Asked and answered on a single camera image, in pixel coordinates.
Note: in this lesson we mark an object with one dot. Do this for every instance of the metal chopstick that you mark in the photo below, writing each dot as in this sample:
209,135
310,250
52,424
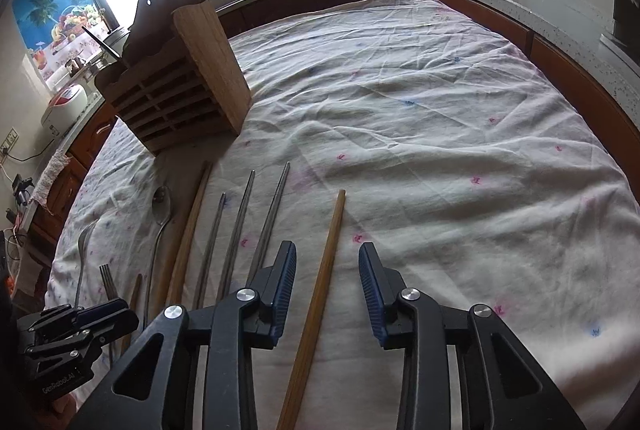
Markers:
274,215
212,240
240,220

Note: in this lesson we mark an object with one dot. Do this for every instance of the curved metal utensil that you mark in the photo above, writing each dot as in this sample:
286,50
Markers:
82,255

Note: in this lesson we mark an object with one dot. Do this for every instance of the white floral tablecloth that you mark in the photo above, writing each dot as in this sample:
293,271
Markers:
425,135

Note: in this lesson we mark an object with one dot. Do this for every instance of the metal spoon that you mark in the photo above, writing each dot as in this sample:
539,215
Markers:
162,205

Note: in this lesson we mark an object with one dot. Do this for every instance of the large white rice cooker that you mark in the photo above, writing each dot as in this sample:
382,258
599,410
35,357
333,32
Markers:
119,40

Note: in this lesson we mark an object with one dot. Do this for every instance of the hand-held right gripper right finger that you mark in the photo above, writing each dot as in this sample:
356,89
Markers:
372,295

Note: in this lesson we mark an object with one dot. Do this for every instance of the black chopstick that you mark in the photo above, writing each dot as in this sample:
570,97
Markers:
100,42

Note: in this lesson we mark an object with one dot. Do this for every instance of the white and red rice cooker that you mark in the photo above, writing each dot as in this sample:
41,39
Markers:
65,108

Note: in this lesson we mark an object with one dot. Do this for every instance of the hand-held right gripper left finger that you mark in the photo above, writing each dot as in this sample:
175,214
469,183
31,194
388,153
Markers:
286,290

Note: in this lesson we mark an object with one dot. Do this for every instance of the wooden utensil holder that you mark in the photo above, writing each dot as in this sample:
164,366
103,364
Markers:
210,60

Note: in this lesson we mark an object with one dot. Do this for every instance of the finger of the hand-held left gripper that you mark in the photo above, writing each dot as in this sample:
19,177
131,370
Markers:
117,325
105,308

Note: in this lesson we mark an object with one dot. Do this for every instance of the tropical fruit wall poster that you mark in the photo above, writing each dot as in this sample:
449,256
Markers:
45,5

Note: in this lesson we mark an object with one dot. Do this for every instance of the metal fork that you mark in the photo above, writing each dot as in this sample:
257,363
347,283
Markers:
107,282

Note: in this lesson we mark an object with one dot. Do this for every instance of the white knitted cloth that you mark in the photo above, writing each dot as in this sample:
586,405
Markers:
50,180

